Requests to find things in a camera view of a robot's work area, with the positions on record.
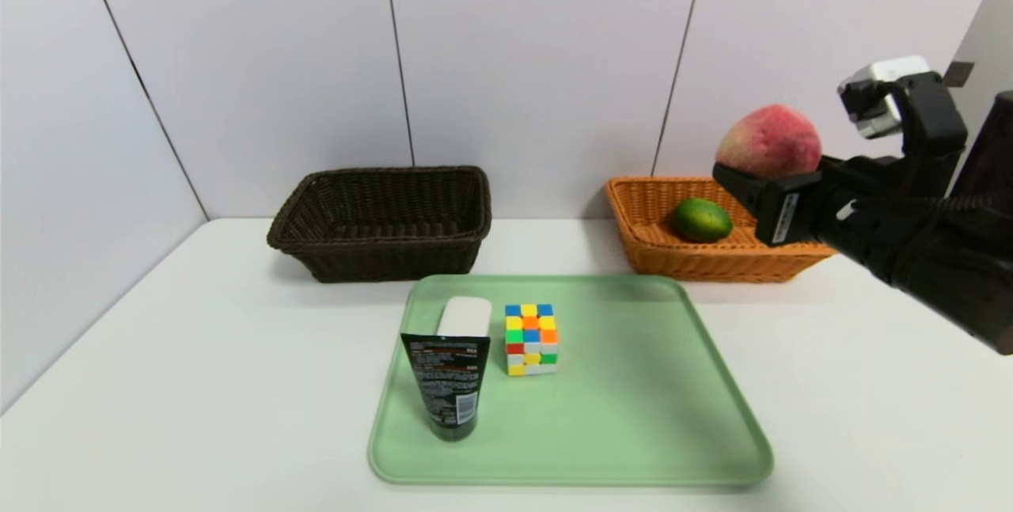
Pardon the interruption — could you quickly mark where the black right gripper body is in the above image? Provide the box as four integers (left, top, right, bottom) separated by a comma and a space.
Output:
754, 156, 901, 285

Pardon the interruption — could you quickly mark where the green mango fruit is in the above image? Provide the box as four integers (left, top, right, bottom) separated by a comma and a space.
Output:
672, 197, 734, 244

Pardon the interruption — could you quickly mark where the pink peach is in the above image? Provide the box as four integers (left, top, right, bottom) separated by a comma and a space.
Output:
715, 104, 823, 180

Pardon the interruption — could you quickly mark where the black cosmetic tube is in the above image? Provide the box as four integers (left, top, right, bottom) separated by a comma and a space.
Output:
400, 333, 491, 442

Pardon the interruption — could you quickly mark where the orange wicker basket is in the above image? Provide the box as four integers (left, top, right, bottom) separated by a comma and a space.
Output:
606, 176, 836, 284

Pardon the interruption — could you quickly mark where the dark brown wicker basket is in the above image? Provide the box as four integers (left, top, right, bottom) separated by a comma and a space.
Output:
267, 165, 493, 284

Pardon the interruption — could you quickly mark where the colourful puzzle cube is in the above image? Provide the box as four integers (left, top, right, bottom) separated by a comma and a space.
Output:
505, 304, 560, 377

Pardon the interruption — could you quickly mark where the light green plastic tray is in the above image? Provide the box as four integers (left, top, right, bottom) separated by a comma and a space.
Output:
367, 274, 774, 487

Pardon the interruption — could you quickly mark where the white soap bar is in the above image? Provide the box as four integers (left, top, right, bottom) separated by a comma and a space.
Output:
436, 296, 493, 339

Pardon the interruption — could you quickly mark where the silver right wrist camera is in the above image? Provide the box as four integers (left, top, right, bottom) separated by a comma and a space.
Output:
837, 55, 968, 173

